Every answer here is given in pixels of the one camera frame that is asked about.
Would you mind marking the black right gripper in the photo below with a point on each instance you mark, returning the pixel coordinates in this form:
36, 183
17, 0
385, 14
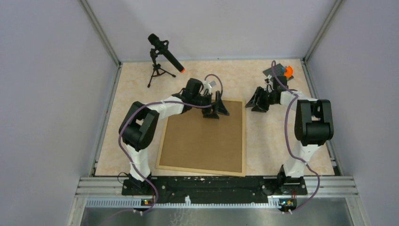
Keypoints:
259, 107

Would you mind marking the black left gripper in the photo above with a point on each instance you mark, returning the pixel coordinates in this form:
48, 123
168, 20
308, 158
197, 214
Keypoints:
220, 108

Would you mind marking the brown cardboard backing board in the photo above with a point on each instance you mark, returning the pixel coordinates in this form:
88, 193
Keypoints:
202, 143

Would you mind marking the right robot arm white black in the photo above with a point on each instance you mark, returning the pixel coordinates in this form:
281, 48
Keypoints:
313, 126

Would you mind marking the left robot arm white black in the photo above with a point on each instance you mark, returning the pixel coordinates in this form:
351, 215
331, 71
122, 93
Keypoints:
138, 127

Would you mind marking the colourful toy brick stack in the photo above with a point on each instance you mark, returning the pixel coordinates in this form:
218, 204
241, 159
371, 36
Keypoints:
287, 72

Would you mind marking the black mini tripod stand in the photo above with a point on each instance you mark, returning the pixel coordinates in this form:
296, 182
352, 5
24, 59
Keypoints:
157, 70

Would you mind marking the black microphone orange tip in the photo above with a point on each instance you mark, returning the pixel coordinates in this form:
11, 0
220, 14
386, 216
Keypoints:
161, 48

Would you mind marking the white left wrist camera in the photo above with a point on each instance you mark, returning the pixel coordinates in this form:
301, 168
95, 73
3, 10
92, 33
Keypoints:
207, 87

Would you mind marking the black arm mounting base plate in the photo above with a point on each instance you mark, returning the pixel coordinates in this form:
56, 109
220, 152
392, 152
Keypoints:
215, 190

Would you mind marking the aluminium front rail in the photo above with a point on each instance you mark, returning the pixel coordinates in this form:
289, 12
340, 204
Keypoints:
107, 193

